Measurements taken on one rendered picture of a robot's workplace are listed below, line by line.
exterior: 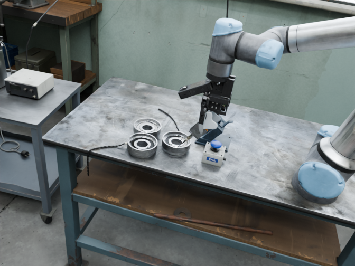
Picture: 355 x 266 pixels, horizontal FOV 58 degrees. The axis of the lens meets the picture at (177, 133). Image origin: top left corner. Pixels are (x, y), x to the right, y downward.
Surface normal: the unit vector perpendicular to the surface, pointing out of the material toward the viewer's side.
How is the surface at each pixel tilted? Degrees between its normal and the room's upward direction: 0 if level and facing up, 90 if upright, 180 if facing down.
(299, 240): 0
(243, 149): 0
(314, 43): 109
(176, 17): 90
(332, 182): 97
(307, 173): 97
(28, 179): 0
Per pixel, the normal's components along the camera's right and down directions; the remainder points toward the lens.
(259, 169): 0.12, -0.83
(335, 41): -0.44, 0.70
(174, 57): -0.26, 0.51
